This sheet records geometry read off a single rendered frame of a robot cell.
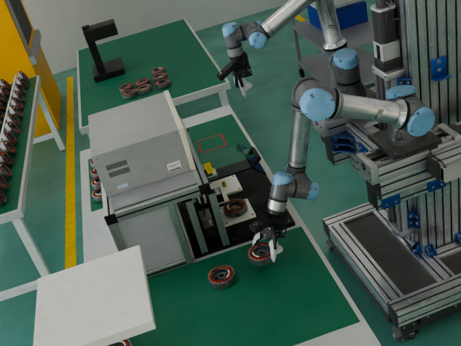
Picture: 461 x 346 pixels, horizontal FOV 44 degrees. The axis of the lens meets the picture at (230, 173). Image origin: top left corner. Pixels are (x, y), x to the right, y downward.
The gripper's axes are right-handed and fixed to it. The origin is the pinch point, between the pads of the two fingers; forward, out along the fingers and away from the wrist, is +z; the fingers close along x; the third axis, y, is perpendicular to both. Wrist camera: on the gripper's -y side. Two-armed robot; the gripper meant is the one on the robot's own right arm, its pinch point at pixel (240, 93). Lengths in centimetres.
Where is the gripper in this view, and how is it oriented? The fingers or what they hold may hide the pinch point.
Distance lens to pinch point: 293.2
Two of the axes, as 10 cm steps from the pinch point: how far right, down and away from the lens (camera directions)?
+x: -2.8, -4.6, 8.4
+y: 9.4, -3.3, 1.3
